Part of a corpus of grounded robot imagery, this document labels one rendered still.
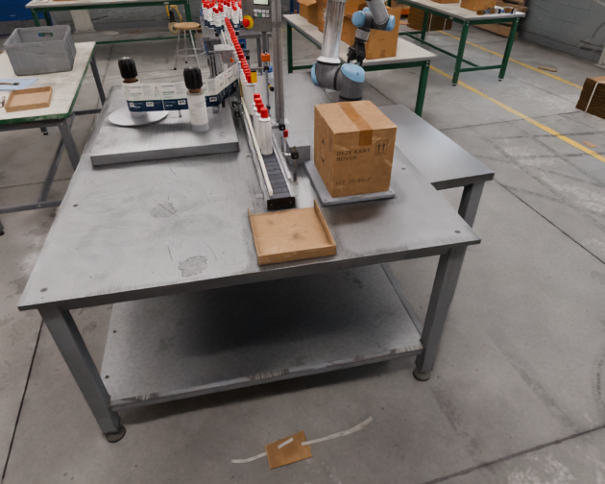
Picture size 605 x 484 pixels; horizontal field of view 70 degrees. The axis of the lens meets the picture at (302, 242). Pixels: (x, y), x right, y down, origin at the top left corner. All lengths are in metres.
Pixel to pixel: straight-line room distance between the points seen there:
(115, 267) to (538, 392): 1.87
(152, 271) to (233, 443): 0.86
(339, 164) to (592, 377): 1.58
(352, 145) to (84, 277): 1.01
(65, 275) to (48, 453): 0.89
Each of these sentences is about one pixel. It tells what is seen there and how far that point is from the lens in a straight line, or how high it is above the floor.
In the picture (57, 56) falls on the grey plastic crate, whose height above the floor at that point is 0.92.
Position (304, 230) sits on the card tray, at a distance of 1.57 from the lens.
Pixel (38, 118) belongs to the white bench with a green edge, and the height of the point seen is 0.78.
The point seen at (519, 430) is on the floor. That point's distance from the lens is 2.20.
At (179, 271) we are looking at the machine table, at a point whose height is 0.83.
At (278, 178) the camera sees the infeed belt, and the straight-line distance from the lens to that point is 1.81.
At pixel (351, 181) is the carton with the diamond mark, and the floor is 0.91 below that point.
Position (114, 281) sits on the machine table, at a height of 0.83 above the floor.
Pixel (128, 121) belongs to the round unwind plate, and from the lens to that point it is 2.51.
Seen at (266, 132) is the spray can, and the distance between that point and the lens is 1.95.
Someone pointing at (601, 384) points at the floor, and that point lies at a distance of 2.52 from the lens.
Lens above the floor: 1.75
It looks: 37 degrees down
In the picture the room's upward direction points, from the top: 1 degrees counter-clockwise
